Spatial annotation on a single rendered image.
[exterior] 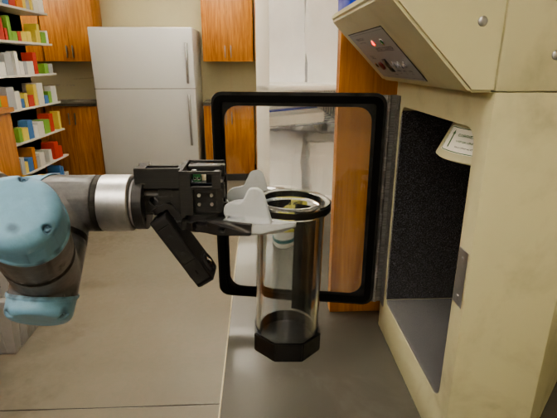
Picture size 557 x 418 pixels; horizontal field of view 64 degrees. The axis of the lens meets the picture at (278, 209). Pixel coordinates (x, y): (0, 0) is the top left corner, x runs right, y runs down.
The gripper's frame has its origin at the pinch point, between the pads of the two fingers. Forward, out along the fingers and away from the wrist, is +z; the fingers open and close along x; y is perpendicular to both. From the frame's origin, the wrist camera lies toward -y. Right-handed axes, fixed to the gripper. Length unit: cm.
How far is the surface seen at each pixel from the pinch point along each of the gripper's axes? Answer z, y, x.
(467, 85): 16.6, 18.0, -13.1
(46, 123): -226, -42, 422
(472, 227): 19.6, 2.9, -12.5
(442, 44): 13.6, 21.7, -13.1
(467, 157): 22.2, 8.9, -3.5
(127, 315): -83, -124, 178
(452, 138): 21.7, 10.6, 0.3
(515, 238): 24.3, 1.8, -13.1
